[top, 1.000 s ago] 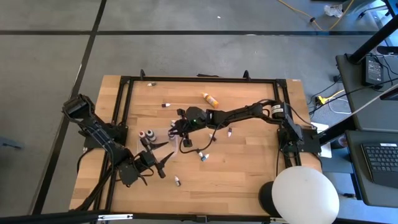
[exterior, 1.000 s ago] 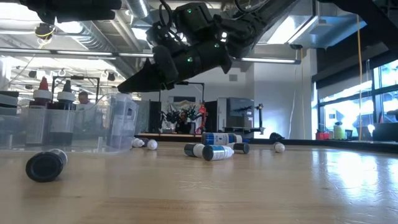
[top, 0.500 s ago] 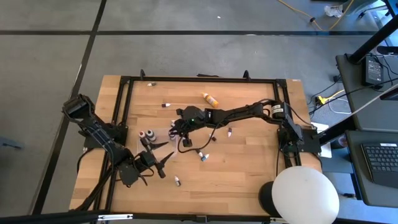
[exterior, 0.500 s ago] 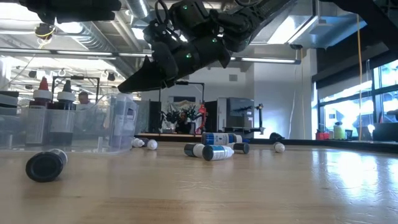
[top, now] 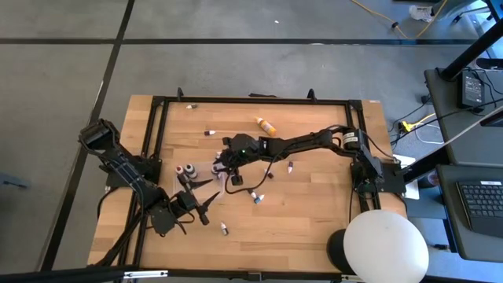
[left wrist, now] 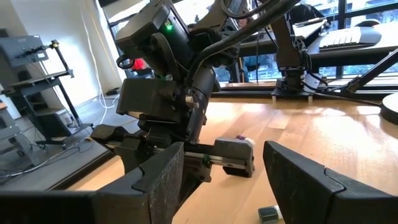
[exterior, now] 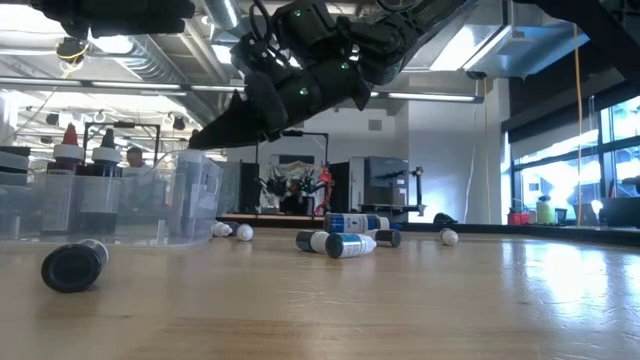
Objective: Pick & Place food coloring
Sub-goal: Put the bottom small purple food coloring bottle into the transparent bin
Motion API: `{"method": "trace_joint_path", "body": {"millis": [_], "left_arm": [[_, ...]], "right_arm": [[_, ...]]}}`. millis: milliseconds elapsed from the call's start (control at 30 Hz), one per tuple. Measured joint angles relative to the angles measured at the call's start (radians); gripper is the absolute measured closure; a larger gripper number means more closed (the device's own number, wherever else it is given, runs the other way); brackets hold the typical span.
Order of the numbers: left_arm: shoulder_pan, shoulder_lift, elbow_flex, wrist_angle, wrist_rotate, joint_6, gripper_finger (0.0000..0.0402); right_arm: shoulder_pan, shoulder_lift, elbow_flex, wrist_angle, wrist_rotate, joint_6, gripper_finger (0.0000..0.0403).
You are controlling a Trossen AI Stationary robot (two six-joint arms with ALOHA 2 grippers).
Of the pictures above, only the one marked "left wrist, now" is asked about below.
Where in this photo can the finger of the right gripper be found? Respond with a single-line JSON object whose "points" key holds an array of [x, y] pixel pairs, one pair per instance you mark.
{"points": [[109, 137], [236, 155]]}

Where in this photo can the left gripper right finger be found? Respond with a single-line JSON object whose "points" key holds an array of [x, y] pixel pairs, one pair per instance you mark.
{"points": [[304, 193]]}

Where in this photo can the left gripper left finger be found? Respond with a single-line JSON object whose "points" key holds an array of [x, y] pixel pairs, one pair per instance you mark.
{"points": [[155, 193]]}

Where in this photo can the small black food coloring bottle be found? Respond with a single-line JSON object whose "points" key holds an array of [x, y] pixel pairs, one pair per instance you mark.
{"points": [[268, 214]]}

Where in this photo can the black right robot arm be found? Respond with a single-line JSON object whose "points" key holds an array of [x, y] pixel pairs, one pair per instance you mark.
{"points": [[146, 34]]}

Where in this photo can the person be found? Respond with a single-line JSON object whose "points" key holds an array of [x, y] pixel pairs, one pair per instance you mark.
{"points": [[261, 62]]}

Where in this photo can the black rolling stand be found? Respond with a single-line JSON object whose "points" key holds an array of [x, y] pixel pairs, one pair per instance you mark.
{"points": [[40, 82]]}

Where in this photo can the black diagonal pole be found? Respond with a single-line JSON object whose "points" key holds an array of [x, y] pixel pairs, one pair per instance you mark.
{"points": [[373, 72]]}

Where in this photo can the grey side desk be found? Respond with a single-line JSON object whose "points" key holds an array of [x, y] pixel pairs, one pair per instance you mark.
{"points": [[357, 57]]}

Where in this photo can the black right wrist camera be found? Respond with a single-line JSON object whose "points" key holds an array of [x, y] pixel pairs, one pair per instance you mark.
{"points": [[146, 99]]}

